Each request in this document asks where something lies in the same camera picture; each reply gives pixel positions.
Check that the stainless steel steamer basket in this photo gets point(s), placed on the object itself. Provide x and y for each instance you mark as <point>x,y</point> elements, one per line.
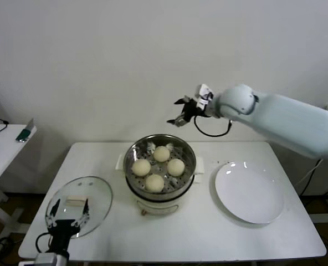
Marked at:
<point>189,160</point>

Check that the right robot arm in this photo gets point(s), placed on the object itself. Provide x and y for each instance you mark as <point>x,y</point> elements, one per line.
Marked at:
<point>291,124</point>

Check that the glass pot lid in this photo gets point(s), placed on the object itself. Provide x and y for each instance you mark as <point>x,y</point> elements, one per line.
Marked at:
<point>97,194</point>

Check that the green flat board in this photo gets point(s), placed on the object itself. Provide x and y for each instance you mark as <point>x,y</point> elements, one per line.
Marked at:
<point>22,134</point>

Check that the white steamed baozi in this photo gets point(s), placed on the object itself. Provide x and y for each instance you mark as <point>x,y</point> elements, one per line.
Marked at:
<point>154,183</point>
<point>141,167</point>
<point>176,167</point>
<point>161,153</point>

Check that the white side table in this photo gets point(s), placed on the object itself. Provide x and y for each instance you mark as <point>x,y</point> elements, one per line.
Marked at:
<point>0,155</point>

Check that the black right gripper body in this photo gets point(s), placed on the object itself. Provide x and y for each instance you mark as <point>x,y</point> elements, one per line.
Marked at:
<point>193,110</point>

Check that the white stand base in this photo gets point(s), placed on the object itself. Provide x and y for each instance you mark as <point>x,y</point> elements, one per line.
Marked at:
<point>324,217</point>

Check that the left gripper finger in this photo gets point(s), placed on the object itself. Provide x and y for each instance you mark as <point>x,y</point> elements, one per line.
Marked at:
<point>51,221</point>
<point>84,219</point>

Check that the steel steamer pot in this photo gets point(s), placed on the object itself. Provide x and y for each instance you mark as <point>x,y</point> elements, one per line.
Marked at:
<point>155,206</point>

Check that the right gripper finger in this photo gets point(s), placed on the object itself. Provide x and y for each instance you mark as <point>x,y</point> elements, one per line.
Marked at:
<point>180,121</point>
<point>184,99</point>

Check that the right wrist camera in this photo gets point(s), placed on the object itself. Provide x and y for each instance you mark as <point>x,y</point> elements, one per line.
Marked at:
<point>204,97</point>

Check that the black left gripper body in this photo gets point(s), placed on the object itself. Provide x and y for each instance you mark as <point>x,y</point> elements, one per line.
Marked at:
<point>62,232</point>

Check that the white round plate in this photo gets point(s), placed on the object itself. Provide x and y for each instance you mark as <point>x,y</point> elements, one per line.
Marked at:
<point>247,191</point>

